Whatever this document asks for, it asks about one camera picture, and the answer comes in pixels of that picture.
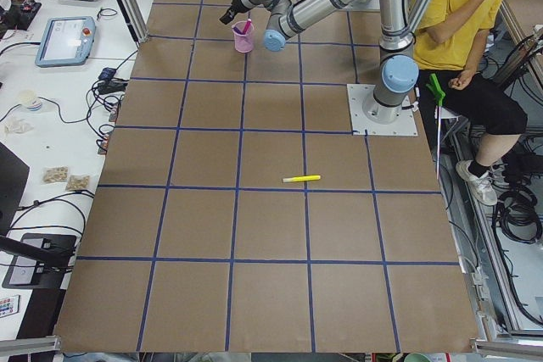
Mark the pink highlighter pen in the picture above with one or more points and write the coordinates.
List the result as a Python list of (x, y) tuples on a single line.
[(246, 27)]

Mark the purple highlighter pen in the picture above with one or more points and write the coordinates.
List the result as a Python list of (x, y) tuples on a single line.
[(237, 30)]

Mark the pink plastic cup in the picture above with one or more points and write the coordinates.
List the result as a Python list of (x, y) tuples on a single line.
[(243, 43)]

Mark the white paper cup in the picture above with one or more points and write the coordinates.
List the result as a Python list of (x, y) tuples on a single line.
[(29, 100)]

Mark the lower blue teach pendant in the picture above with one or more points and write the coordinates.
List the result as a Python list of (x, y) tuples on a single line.
[(66, 42)]

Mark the yellow highlighter pen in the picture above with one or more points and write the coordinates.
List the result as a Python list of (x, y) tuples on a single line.
[(301, 178)]

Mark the person in yellow shirt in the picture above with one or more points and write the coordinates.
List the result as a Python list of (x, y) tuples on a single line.
[(451, 40)]

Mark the snack packet right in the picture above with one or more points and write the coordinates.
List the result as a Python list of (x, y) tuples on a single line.
[(78, 182)]

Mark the snack packet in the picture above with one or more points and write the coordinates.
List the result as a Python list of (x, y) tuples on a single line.
[(55, 174), (78, 182)]

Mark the snack packet left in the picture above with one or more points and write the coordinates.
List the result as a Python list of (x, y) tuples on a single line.
[(55, 174)]

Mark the colourful remote control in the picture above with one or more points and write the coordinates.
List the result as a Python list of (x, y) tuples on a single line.
[(9, 305)]

